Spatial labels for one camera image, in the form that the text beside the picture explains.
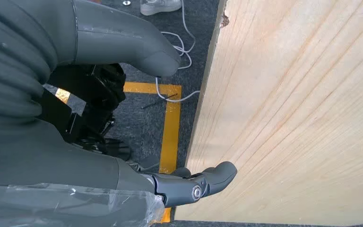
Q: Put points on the yellow floor tape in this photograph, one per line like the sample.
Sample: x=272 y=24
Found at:
x=172 y=134

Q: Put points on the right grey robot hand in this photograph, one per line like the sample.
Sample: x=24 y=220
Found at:
x=122 y=40

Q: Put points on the small silver metal disc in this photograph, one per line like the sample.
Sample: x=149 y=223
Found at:
x=126 y=2

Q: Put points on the black zip tie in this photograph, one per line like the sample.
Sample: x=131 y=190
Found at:
x=159 y=101

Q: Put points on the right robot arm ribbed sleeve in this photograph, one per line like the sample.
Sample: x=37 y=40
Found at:
x=12 y=62

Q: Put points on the clear plastic film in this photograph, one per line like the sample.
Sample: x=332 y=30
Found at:
x=75 y=206

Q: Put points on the white shoe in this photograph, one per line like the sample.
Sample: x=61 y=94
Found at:
x=159 y=6

